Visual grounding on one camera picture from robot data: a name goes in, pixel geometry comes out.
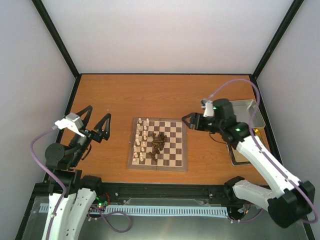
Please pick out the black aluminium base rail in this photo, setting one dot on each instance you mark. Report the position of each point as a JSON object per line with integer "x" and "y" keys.
{"x": 224, "y": 195}

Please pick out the row of white chess pieces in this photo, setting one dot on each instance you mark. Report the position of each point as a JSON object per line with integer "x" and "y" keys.
{"x": 141, "y": 135}

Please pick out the light blue cable duct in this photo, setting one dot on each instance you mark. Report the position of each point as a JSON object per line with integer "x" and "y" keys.
{"x": 167, "y": 211}

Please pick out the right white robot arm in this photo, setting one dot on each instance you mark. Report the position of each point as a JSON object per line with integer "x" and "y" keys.
{"x": 287, "y": 199}

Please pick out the gold tin box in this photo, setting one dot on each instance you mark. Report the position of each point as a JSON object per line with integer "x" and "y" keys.
{"x": 237, "y": 159}

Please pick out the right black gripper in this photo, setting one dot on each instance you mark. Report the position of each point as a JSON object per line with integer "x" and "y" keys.
{"x": 195, "y": 117}

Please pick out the silver tin lid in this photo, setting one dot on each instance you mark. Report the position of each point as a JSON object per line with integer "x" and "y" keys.
{"x": 243, "y": 109}

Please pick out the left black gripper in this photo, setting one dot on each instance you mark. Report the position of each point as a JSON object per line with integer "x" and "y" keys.
{"x": 97, "y": 135}

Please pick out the wooden folding chess board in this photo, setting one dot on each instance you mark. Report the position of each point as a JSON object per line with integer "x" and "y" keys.
{"x": 174, "y": 155}

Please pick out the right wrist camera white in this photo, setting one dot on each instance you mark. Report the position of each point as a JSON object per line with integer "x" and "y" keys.
{"x": 207, "y": 106}

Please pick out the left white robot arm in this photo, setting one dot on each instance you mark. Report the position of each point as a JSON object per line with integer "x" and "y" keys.
{"x": 66, "y": 215}

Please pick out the pile of dark chess pieces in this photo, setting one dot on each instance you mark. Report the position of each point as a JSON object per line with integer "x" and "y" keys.
{"x": 157, "y": 145}

